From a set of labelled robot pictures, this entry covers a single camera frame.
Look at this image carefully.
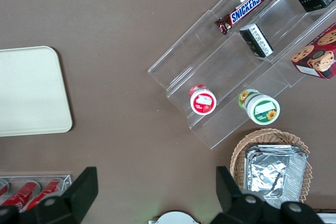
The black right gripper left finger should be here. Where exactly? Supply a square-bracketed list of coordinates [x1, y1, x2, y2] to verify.
[0, 166, 99, 224]

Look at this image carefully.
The red lid yoghurt cup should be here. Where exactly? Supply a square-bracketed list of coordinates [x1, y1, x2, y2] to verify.
[189, 83, 217, 115]

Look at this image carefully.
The cream rectangular tray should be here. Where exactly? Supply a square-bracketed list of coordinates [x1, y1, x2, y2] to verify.
[0, 46, 73, 137]

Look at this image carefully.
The Snickers chocolate bar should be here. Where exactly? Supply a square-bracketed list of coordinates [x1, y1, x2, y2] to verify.
[215, 0, 271, 35]

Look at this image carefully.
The clear acrylic stepped stand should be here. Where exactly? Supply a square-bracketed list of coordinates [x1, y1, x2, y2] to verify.
[147, 0, 336, 151]

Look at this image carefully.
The red chocolate chip cookie box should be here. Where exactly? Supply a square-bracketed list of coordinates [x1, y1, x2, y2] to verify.
[290, 23, 336, 80]

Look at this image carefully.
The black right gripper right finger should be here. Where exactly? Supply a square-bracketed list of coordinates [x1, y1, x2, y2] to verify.
[212, 166, 324, 224]

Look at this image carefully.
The clear acrylic bottle rack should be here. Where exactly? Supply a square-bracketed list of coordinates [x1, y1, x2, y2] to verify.
[0, 173, 72, 213]

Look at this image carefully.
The green sunflower yoghurt cup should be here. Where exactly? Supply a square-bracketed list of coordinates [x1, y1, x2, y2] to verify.
[238, 89, 280, 126]

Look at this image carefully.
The small black carton box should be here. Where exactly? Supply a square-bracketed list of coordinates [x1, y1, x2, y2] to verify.
[239, 23, 274, 59]

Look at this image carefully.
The light wicker basket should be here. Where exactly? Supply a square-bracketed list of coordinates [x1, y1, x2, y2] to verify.
[229, 128, 313, 204]

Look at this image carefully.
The aluminium foil tray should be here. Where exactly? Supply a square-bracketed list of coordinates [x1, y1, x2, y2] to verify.
[243, 144, 308, 210]

